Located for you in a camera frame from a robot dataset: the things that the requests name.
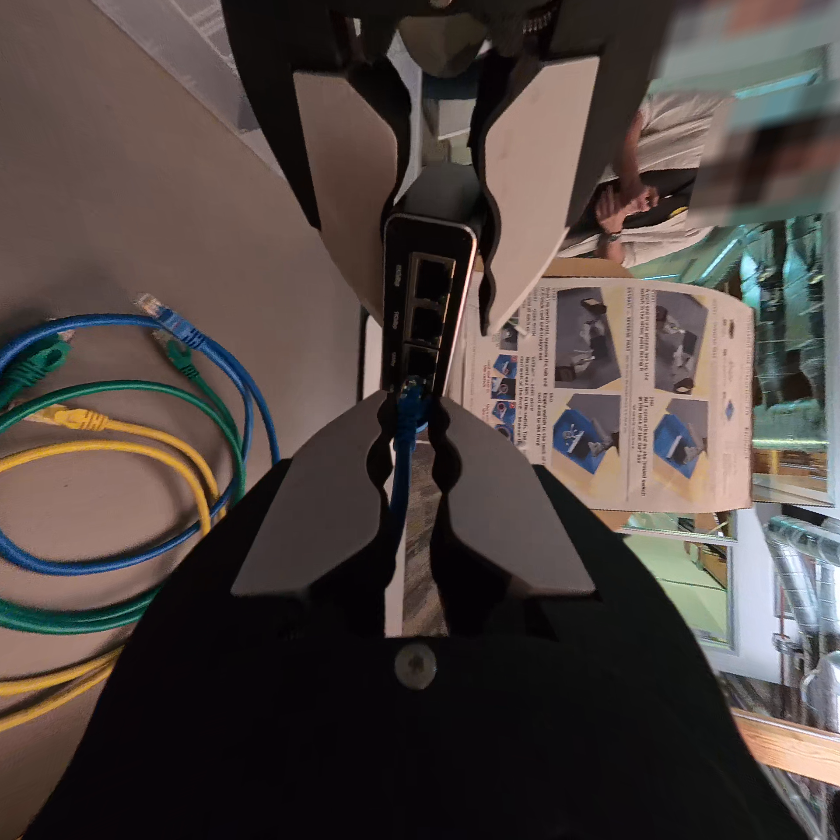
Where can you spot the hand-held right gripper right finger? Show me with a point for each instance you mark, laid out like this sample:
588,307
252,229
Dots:
512,518

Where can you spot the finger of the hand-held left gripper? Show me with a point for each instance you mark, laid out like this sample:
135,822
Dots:
538,184
348,197

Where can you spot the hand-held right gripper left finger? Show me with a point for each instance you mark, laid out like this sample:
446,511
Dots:
308,518

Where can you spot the round metal duct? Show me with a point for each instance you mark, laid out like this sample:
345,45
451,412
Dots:
800,577

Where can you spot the clear plastic bin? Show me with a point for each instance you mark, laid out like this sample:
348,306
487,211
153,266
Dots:
197,65

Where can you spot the black network switch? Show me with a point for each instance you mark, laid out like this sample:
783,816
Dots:
426,308

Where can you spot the instruction sheet on stand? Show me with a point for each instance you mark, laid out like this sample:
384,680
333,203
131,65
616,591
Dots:
584,268

